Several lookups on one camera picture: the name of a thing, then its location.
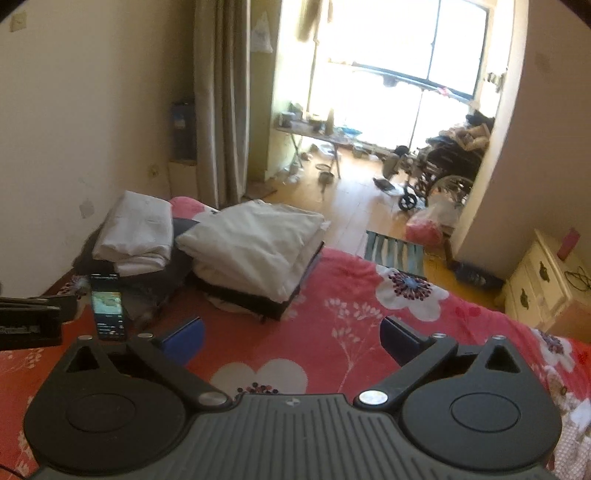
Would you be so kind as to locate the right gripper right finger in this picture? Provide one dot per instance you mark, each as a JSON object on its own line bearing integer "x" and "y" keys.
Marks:
{"x": 476, "y": 408}

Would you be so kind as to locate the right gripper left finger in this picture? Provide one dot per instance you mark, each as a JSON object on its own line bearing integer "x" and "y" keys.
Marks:
{"x": 106, "y": 409}

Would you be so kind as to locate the white garment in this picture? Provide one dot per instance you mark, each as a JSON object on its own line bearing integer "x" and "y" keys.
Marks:
{"x": 255, "y": 247}

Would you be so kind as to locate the striped folding stool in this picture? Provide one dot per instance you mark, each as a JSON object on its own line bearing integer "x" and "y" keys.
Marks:
{"x": 395, "y": 253}

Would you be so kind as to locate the smartphone on stand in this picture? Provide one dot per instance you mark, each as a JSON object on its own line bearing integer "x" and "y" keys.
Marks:
{"x": 106, "y": 302}

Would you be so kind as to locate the checkered pink white cloth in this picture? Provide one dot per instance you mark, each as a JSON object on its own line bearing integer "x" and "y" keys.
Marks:
{"x": 571, "y": 457}

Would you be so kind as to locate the cream bedside cabinet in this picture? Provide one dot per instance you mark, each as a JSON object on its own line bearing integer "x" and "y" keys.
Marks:
{"x": 550, "y": 294}

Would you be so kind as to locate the white folded sheet pile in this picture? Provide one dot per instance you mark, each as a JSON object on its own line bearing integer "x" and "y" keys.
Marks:
{"x": 137, "y": 235}

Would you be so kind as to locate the red floral bed blanket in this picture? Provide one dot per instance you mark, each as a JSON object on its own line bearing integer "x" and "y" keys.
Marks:
{"x": 328, "y": 338}

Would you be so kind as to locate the red cup on cabinet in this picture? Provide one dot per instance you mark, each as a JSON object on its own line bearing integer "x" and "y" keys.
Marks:
{"x": 568, "y": 244}

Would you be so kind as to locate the red plastic bag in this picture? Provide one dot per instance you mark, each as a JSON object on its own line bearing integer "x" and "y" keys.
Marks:
{"x": 430, "y": 226}

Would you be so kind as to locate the wheelchair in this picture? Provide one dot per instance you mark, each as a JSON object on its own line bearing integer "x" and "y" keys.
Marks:
{"x": 448, "y": 164}

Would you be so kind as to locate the wooden table by window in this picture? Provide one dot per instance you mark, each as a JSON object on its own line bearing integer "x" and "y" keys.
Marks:
{"x": 298, "y": 130}

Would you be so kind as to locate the beige curtain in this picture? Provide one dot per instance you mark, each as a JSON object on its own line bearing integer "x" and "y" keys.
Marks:
{"x": 221, "y": 74}

